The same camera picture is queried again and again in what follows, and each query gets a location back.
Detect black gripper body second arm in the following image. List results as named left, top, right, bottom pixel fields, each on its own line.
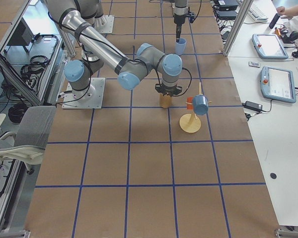
left=155, top=84, right=182, bottom=96

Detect black gripper body long fingers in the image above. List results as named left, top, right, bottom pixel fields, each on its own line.
left=176, top=23, right=183, bottom=32

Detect tan wooden chopstick holder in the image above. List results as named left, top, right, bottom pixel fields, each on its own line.
left=159, top=94, right=172, bottom=109

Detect light blue plastic cup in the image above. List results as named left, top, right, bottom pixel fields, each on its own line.
left=175, top=38, right=187, bottom=56

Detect dark blue hanging cup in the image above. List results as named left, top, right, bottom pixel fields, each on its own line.
left=192, top=95, right=209, bottom=116

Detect wooden cup tree stand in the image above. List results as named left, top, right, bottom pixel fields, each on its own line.
left=179, top=82, right=204, bottom=133

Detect person hand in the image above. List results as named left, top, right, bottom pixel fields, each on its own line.
left=276, top=6, right=286, bottom=16

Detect small black power brick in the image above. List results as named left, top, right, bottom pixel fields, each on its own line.
left=242, top=101, right=263, bottom=112

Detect white keyboard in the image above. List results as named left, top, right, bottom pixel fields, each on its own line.
left=248, top=3, right=268, bottom=22

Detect small printed label card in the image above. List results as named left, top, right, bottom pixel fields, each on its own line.
left=248, top=61, right=261, bottom=68

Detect teach pendant far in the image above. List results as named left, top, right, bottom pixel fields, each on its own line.
left=252, top=34, right=289, bottom=60

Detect teach pendant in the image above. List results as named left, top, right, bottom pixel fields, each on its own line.
left=252, top=34, right=289, bottom=60
left=260, top=66, right=297, bottom=103

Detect teach pendant near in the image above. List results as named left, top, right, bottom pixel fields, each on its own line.
left=260, top=66, right=297, bottom=103

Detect grey office chair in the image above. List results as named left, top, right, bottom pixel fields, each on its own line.
left=0, top=106, right=56, bottom=174

